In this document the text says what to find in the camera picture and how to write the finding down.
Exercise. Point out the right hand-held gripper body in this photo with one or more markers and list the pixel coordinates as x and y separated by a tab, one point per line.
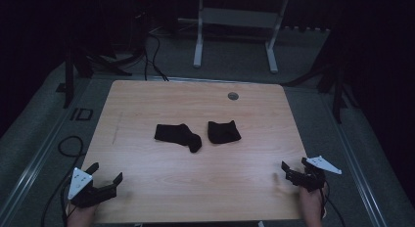
311	178

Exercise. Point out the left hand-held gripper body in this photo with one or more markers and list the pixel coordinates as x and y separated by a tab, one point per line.
84	191

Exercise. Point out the long black sock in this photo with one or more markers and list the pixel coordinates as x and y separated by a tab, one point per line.
177	135

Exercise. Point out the person's left hand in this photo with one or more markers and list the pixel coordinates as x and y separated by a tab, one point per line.
80	217

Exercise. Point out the person's right hand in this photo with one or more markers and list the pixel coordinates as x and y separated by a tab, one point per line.
311	205

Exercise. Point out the black tripod stand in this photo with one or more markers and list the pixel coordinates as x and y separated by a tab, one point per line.
338	93
69	77

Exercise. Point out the grey round table grommet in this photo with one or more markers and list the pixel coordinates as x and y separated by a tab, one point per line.
233	96

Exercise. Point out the aluminium floor rail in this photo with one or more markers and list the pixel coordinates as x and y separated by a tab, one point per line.
34	163
354	155

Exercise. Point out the white metal desk frame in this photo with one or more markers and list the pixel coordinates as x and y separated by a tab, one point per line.
238	18

